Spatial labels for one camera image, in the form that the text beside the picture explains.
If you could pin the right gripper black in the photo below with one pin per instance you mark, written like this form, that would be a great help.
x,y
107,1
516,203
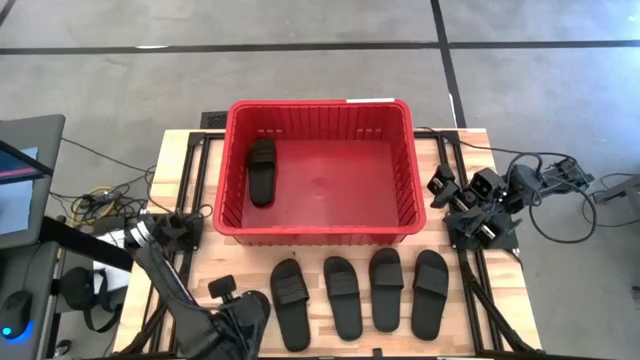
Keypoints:
x,y
492,225

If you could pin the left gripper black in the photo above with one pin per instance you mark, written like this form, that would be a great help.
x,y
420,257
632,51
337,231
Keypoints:
x,y
250,315

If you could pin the black slide sandal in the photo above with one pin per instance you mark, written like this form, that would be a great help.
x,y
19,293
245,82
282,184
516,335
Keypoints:
x,y
291,315
261,185
386,300
429,305
344,310

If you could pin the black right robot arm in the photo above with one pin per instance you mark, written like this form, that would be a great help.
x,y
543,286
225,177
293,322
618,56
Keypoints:
x,y
525,182

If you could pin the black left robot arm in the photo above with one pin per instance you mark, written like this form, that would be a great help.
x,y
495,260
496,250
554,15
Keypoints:
x,y
165,285

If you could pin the red plastic bin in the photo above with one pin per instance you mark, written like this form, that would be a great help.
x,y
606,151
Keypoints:
x,y
340,190

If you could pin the white label on bin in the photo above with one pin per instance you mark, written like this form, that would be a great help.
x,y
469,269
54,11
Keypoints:
x,y
370,100

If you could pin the black table edge clamp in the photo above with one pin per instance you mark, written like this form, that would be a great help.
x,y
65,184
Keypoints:
x,y
377,352

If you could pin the white paper sheet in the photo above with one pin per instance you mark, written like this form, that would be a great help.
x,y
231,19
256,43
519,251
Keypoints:
x,y
117,280

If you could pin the grey metal stand leg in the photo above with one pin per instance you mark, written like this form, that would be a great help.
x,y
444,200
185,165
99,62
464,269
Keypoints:
x,y
620,190

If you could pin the black desk bar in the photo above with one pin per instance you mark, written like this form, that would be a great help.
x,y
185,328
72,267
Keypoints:
x,y
85,245

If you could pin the black floor grate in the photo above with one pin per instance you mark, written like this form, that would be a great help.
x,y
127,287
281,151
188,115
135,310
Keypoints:
x,y
214,120

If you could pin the grey desk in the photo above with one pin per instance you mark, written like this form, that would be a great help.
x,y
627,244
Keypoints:
x,y
35,270

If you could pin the black computer mouse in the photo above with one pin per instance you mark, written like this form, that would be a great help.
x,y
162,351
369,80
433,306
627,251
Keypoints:
x,y
15,312

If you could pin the grey monitor with blue screen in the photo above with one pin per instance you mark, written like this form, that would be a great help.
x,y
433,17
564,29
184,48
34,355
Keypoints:
x,y
30,135

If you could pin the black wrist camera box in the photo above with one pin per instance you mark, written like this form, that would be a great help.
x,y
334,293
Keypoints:
x,y
485,185

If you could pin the black metal frame rails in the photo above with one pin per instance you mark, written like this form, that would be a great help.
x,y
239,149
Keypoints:
x,y
196,139
440,134

